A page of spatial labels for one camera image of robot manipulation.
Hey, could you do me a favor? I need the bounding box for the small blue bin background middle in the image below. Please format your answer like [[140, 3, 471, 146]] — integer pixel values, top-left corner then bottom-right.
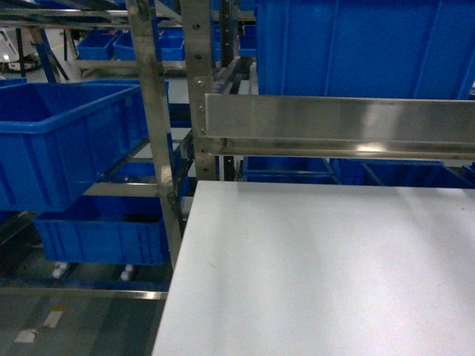
[[113, 29, 186, 62]]

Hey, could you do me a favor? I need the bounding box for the steel shelf front rail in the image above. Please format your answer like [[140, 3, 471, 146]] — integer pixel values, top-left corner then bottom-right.
[[202, 93, 474, 160]]

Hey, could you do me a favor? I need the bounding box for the large blue bin left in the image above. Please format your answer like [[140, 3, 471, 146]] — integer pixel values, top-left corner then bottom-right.
[[255, 1, 474, 99]]

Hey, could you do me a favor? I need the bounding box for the blue bin neighbouring rack lower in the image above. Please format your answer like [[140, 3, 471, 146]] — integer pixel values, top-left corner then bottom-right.
[[33, 196, 169, 266]]

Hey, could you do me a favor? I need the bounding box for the small blue bin background left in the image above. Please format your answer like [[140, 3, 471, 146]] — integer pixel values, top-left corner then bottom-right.
[[76, 32, 117, 60]]

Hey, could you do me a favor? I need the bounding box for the neighbouring rack steel post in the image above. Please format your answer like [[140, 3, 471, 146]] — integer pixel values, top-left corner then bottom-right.
[[125, 0, 183, 266]]

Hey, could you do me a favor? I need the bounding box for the blue bin neighbouring rack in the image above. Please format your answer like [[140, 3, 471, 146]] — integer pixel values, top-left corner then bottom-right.
[[1, 82, 148, 212], [33, 196, 169, 266]]

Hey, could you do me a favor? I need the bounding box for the blue bin neighbouring rack upper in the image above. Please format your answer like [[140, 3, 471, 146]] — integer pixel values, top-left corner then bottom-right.
[[1, 82, 148, 212]]

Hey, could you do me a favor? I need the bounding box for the small blue bin background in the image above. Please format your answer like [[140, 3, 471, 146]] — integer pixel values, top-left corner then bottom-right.
[[113, 29, 186, 62], [76, 32, 117, 60]]

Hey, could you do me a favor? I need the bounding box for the blue bin lower middle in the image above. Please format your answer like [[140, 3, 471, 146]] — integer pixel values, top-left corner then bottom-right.
[[242, 156, 340, 185]]

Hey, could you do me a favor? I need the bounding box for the blue bin lower right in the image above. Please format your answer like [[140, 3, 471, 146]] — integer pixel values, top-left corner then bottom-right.
[[330, 158, 474, 189]]

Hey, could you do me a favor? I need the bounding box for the steel rack upright post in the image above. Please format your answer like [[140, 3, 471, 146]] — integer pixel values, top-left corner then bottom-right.
[[180, 0, 218, 180]]

